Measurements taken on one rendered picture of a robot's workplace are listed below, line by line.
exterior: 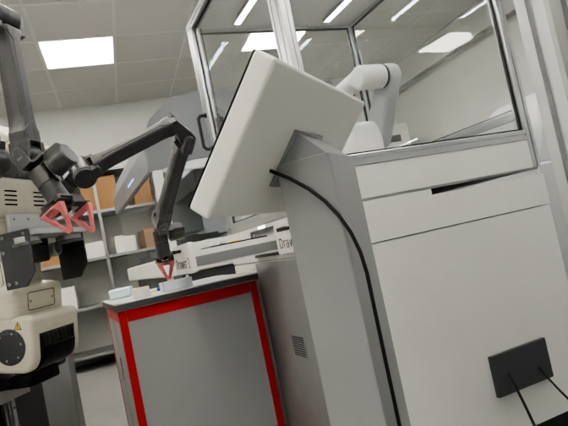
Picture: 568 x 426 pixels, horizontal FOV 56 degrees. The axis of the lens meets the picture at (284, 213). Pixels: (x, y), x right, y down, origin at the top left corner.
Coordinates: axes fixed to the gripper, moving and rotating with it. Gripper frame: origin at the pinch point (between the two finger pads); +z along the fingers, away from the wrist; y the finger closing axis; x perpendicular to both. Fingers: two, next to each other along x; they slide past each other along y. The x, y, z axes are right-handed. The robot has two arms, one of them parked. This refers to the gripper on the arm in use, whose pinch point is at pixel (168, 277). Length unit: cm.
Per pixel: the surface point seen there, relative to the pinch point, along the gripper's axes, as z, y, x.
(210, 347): 30.4, -10.0, -8.6
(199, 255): -6.1, -33.6, -6.2
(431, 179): -15, -76, -79
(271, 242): -5.4, -34.0, -34.2
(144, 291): 2.9, -5.6, 11.4
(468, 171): -15, -76, -96
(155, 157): -62, 59, -16
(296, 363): 42, -29, -36
